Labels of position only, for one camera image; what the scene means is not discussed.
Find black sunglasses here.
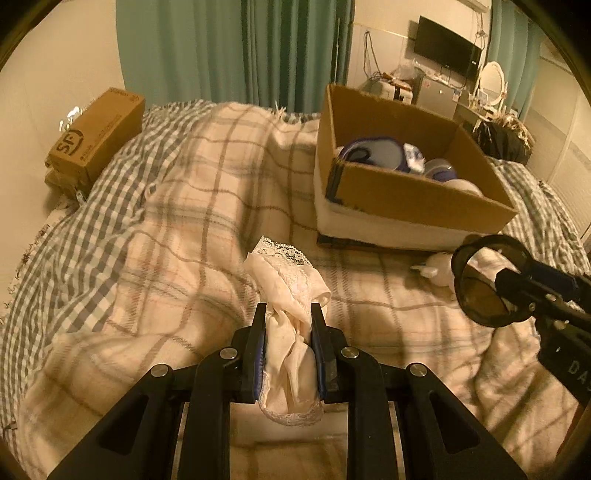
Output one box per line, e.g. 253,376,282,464
452,234,537,328

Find white bear toy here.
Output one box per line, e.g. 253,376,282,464
411,252,457,299

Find blue tissue pack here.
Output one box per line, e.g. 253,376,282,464
403,143,426,175

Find cream lace underwear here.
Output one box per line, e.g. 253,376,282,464
243,236,332,426

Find white sock blue cuff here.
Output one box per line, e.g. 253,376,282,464
339,137,410,173

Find chair with black clothes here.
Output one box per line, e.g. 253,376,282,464
472,114,535,165

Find white louvered wardrobe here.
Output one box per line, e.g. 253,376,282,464
525,39,590,241

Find dressing table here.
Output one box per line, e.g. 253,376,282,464
453,103,488,134

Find open cardboard box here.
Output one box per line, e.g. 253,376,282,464
315,84,517,251

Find white oval mirror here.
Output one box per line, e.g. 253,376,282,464
475,61,508,109

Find silver mini fridge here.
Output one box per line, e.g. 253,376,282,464
415,76,462,119

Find green curtain right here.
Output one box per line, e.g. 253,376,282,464
487,0,542,120

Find green curtain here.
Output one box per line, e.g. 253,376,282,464
487,0,542,120
115,1,355,113

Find white suitcase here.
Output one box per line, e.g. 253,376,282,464
363,79,413,104

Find closed SF cardboard box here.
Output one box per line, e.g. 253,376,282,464
45,87,145,199

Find black wall television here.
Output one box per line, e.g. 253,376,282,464
414,16,482,82

